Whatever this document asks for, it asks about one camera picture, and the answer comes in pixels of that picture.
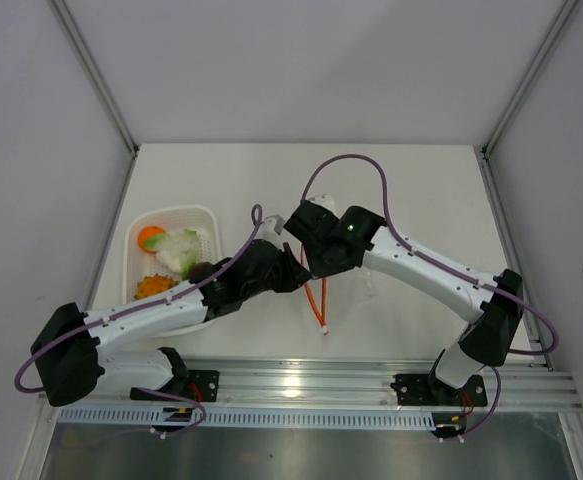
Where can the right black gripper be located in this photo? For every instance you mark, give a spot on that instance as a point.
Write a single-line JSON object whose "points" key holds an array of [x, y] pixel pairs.
{"points": [[317, 269]]}

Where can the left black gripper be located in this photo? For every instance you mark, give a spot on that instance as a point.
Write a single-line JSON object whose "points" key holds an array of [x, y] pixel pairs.
{"points": [[295, 269]]}

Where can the clear zip bag orange zipper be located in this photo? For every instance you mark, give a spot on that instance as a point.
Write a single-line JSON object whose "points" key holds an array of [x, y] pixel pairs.
{"points": [[337, 300]]}

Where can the small orange pineapple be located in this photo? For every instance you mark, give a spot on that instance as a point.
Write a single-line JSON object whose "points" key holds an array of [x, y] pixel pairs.
{"points": [[153, 285]]}

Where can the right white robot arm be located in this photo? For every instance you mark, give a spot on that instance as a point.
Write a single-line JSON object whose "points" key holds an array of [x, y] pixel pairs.
{"points": [[360, 238]]}

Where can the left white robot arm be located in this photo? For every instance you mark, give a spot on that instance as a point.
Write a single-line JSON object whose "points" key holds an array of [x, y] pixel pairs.
{"points": [[71, 349]]}

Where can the dark red fruit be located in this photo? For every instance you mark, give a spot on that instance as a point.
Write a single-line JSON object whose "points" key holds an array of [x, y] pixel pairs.
{"points": [[199, 269]]}

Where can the white perforated plastic basket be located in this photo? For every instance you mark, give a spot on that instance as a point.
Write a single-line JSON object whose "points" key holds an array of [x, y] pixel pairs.
{"points": [[137, 264]]}

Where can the green white cabbage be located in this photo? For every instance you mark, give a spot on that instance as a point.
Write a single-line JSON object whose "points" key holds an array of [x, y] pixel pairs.
{"points": [[179, 251]]}

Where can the orange fruit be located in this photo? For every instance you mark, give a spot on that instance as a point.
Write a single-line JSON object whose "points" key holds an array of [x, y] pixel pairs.
{"points": [[149, 237]]}

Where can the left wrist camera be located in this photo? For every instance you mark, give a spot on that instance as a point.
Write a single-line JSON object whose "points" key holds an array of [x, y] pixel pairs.
{"points": [[275, 224]]}

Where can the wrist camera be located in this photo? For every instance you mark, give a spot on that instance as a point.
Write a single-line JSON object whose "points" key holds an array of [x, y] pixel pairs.
{"points": [[275, 224], [325, 201]]}

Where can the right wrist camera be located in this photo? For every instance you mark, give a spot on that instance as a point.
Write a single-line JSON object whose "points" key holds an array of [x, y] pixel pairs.
{"points": [[325, 201]]}

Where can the aluminium mounting rail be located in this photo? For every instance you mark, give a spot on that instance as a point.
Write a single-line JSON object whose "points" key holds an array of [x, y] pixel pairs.
{"points": [[328, 383]]}

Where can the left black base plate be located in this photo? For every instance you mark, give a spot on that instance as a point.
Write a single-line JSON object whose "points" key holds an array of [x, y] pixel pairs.
{"points": [[199, 385]]}

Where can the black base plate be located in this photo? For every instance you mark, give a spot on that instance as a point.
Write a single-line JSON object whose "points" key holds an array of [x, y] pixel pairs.
{"points": [[199, 385], [414, 389]]}

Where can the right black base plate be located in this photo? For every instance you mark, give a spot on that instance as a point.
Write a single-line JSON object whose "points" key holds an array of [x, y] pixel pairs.
{"points": [[414, 389]]}

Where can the slotted grey cable duct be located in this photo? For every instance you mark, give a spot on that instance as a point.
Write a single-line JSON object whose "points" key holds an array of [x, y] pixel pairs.
{"points": [[214, 416]]}

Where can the right aluminium frame post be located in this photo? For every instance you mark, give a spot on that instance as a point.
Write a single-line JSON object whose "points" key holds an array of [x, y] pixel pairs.
{"points": [[550, 41]]}

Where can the aluminium frame post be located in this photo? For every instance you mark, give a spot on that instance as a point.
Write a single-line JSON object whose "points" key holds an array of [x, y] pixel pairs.
{"points": [[550, 41], [88, 63]]}

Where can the left aluminium frame post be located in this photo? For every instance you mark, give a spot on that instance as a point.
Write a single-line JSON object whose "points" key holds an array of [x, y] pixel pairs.
{"points": [[88, 63]]}

